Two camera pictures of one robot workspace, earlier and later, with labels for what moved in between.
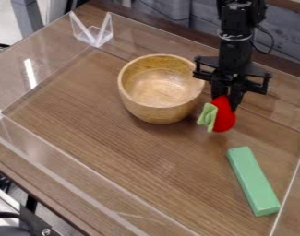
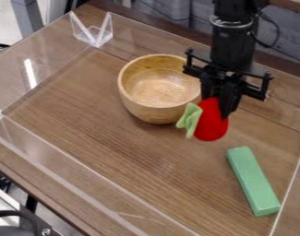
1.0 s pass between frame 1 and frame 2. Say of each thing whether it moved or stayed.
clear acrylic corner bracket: stayed
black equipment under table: stayed
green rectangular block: stayed
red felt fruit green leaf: moved
